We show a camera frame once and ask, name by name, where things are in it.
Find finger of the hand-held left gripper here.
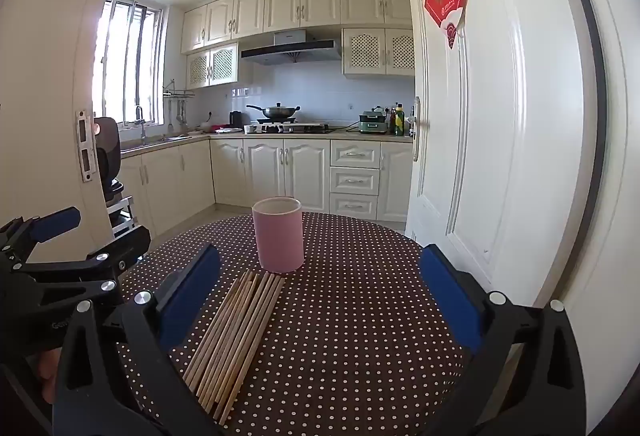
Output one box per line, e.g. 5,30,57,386
14,226,152,313
0,207,82,267

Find person's left hand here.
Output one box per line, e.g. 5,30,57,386
38,348,62,405

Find wall utensil rack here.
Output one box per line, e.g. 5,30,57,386
162,78,196,127

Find pink cup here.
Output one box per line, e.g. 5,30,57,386
251,197,304,273

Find cream drawer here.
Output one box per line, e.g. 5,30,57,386
330,141,382,169
330,168,381,197
329,193,379,221

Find kitchen countertop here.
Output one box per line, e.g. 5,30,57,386
120,126,415,159

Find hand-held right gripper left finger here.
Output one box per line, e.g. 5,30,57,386
52,243,226,436

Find brown polka-dot tablecloth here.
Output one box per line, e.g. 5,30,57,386
115,212,482,436

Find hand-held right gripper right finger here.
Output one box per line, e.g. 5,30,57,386
418,243,587,436

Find gas stove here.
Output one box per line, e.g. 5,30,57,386
255,118,343,135

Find cream lattice door cabinet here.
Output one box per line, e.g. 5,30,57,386
186,43,239,90
342,28,416,76

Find white door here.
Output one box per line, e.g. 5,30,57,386
397,0,608,317

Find cream upper wall cabinets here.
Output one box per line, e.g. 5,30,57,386
181,0,413,55

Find range hood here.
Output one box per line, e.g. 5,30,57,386
240,30,342,65

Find black air fryer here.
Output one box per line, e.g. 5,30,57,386
94,117,123,209

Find metal door handle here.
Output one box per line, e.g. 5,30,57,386
407,96,422,161

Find barred window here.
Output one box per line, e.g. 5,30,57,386
92,0,166,129

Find pile of wooden chopsticks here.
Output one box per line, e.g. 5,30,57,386
182,270,286,425

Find metal door strike plate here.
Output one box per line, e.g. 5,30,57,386
76,111,97,183

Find green countertop appliance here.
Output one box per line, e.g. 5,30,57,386
357,108,390,135

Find steel sink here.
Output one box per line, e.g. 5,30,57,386
122,135,191,149

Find black wok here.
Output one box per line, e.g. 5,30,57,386
246,102,301,121

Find cream base cabinets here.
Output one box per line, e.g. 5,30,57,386
120,138,413,241

